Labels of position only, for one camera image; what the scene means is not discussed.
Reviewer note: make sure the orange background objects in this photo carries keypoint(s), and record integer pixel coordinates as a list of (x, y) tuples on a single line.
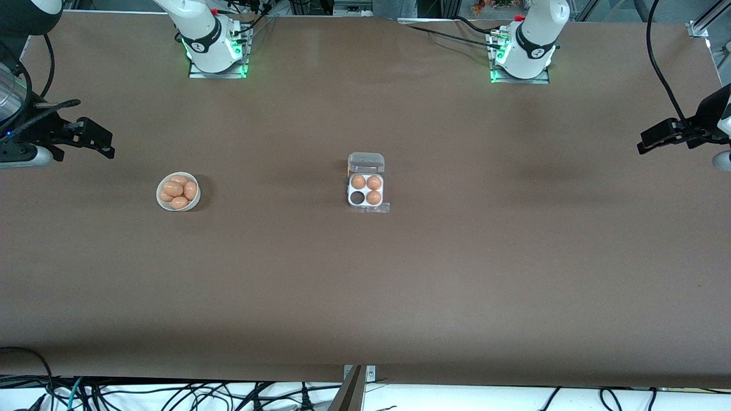
[(485, 5)]

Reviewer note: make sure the brown egg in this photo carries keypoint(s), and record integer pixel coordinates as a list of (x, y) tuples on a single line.
[(358, 182), (179, 178), (172, 188), (191, 190), (373, 197), (164, 197), (374, 182), (179, 202)]

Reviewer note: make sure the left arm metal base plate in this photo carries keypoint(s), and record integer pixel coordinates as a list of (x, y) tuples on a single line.
[(542, 80)]

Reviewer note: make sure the aluminium frame bracket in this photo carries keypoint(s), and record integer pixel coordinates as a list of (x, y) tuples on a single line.
[(698, 28)]

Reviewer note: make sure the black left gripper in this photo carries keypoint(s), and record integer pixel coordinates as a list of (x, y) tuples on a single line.
[(709, 116)]

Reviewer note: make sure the metal mount bracket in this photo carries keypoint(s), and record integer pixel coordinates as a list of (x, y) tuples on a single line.
[(371, 374)]

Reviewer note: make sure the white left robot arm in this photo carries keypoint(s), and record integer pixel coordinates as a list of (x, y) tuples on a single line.
[(534, 40)]

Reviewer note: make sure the white round bowl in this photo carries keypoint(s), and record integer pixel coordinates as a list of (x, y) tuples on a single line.
[(161, 205)]

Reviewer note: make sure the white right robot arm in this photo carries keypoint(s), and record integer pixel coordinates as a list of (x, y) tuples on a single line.
[(205, 40)]

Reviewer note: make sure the clear plastic egg box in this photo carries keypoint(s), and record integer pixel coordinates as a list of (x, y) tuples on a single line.
[(366, 162)]

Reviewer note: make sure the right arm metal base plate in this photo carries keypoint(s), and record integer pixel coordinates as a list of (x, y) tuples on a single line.
[(197, 73)]

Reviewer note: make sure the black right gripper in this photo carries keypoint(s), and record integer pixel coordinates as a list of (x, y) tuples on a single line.
[(34, 130)]

